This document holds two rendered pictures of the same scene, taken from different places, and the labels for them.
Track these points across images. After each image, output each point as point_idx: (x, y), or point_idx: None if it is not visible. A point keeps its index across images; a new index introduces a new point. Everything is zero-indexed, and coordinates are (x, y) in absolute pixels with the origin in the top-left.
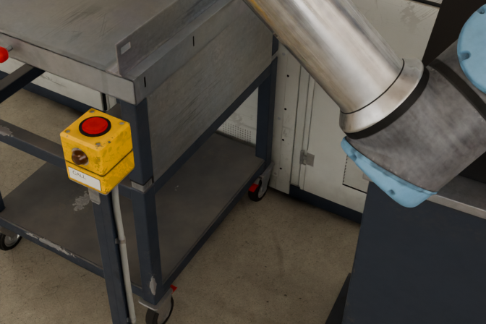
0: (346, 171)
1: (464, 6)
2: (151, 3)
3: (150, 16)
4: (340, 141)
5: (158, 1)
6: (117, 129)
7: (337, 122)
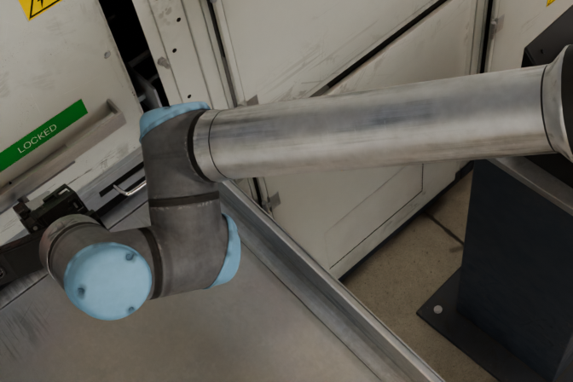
0: (328, 257)
1: (552, 53)
2: (299, 369)
3: (335, 379)
4: (316, 245)
5: (298, 359)
6: None
7: (309, 235)
